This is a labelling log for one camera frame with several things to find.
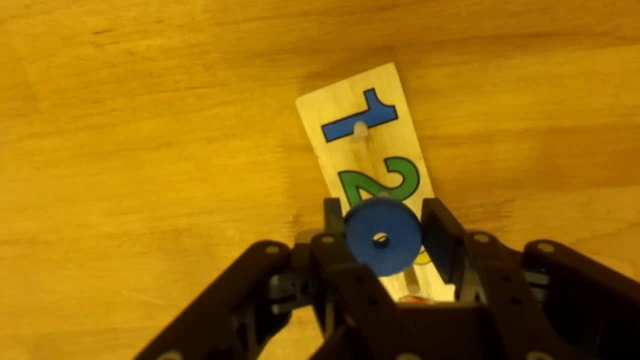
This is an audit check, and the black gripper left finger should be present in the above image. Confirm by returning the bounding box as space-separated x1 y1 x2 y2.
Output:
133 196 416 360

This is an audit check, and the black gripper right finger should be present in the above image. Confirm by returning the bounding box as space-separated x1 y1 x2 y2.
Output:
418 196 640 360

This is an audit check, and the blue ring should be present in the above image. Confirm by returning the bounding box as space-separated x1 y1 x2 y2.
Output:
344 196 424 279

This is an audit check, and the wooden number peg stand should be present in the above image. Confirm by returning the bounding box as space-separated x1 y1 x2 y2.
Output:
294 60 463 307

